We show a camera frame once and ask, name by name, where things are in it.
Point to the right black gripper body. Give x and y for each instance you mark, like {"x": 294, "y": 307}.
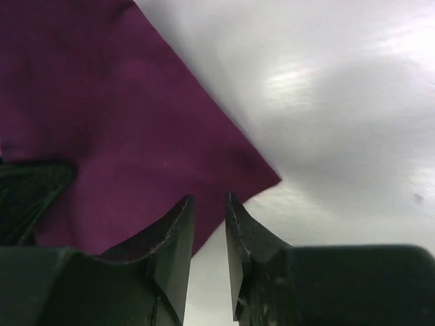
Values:
{"x": 28, "y": 190}

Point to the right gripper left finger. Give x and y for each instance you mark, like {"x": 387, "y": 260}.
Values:
{"x": 141, "y": 281}

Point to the purple surgical drape cloth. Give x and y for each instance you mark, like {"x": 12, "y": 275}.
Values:
{"x": 94, "y": 84}

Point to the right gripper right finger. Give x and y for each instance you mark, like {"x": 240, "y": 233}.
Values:
{"x": 275, "y": 283}

